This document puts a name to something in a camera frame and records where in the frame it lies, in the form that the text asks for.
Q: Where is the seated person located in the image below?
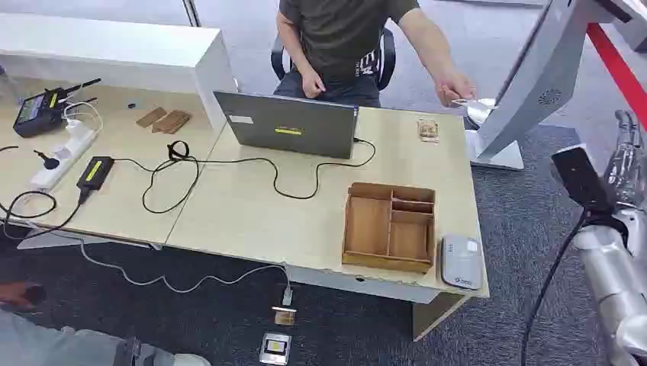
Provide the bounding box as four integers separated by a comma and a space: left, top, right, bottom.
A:
272, 0, 479, 108

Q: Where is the black office chair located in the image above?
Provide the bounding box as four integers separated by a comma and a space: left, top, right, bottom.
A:
270, 27, 398, 92

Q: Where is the white power strip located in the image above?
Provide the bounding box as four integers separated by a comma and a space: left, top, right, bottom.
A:
29, 119, 98, 192

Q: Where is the pale wooden desk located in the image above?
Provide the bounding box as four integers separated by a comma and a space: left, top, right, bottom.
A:
0, 75, 491, 343

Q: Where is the thin brown wooden piece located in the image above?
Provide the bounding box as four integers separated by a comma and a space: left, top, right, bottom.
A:
135, 106, 169, 130

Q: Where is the black laptop power cable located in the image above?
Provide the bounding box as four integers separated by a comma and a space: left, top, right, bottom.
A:
111, 137, 378, 215

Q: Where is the black plug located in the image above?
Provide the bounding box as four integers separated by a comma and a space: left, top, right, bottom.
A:
33, 149, 61, 171

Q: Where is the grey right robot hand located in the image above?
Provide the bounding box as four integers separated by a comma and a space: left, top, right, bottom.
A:
603, 108, 647, 209

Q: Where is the black mains cable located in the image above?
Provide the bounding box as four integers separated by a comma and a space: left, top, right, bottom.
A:
0, 145, 85, 242

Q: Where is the person's right hand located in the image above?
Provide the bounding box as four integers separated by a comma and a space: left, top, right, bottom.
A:
300, 67, 327, 100

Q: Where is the person's hand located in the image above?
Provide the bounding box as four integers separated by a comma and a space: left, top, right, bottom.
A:
0, 281, 47, 310

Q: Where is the silver framed card holder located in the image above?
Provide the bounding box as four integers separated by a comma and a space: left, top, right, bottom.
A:
259, 332, 293, 366

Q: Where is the black power brick yellow label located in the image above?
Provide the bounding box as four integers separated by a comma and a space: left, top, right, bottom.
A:
76, 155, 116, 193

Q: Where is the red barrier strip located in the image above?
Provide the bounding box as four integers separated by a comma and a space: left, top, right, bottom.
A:
586, 22, 647, 131

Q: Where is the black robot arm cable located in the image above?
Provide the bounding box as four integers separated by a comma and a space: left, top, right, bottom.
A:
520, 207, 594, 366

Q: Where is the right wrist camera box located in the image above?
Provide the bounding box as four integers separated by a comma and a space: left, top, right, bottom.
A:
549, 143, 616, 214

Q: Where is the wooden compartment box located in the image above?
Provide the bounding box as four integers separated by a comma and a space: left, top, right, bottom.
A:
341, 181, 437, 275

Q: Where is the grey laptop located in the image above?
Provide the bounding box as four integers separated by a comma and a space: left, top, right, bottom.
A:
212, 90, 360, 161

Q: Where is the white kiosk stand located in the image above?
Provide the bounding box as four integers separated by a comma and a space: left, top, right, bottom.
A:
464, 0, 647, 172

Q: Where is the brown card with white edge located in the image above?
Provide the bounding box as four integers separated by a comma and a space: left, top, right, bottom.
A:
271, 306, 298, 327

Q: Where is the white charger cable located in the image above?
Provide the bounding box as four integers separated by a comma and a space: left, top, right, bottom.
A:
61, 100, 105, 133

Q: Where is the white cabinet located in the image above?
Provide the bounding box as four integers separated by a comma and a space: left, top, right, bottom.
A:
0, 11, 239, 133

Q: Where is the grey card reader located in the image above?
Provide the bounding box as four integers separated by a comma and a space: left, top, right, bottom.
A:
438, 234, 484, 291

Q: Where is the person's left hand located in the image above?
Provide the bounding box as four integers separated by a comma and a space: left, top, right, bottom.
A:
433, 66, 478, 108

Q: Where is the person's grey leg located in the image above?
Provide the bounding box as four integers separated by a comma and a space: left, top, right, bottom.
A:
0, 309, 212, 366

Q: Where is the black remote controller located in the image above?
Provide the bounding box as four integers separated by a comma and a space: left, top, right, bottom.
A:
12, 77, 102, 139

